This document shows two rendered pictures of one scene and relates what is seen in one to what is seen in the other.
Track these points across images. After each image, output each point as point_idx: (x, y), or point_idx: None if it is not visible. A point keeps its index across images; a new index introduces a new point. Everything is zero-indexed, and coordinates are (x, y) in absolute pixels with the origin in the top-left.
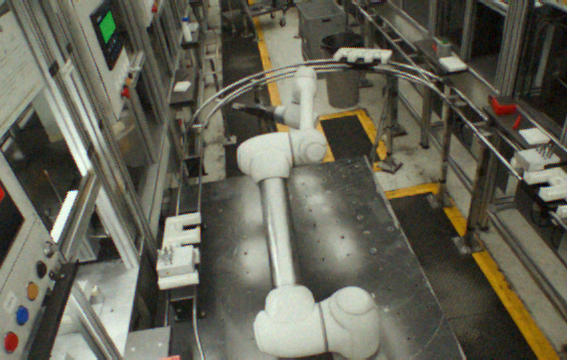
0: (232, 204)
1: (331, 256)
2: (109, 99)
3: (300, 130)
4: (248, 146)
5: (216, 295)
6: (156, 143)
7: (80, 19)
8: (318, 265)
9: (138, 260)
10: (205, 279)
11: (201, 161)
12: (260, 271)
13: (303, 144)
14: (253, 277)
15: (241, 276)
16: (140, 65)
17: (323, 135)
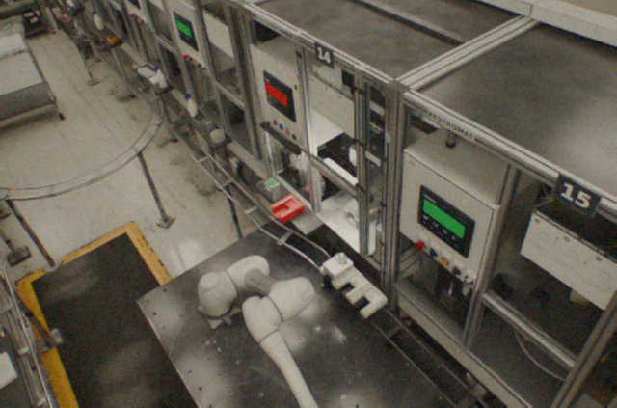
0: (387, 390)
1: (261, 369)
2: (400, 217)
3: (268, 314)
4: (298, 280)
5: (326, 302)
6: (501, 373)
7: (405, 169)
8: (268, 357)
9: (361, 253)
10: (343, 309)
11: (444, 396)
12: (308, 333)
13: (255, 297)
14: (310, 325)
15: (319, 322)
16: (535, 341)
17: (253, 330)
